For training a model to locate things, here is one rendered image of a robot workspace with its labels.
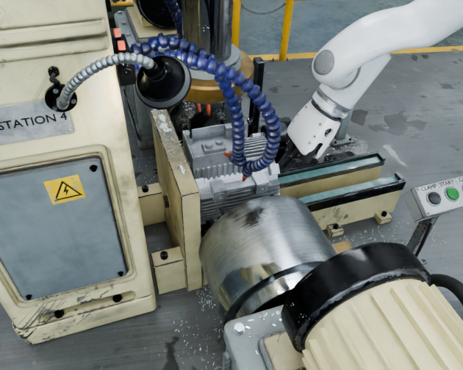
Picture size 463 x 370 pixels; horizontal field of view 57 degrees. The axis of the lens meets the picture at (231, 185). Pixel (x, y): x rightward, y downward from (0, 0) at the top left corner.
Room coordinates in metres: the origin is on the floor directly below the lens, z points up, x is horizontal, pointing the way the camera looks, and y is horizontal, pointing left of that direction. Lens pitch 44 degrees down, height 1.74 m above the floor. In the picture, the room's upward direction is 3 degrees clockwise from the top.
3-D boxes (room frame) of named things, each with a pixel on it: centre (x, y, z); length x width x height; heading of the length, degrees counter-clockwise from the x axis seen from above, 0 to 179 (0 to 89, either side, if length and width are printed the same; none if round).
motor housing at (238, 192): (0.77, 0.01, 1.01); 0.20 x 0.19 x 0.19; 110
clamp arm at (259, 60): (0.94, -0.05, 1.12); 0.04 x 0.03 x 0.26; 111
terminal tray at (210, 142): (0.75, 0.05, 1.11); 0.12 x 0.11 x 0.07; 110
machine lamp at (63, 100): (0.46, 0.15, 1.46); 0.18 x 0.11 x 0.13; 111
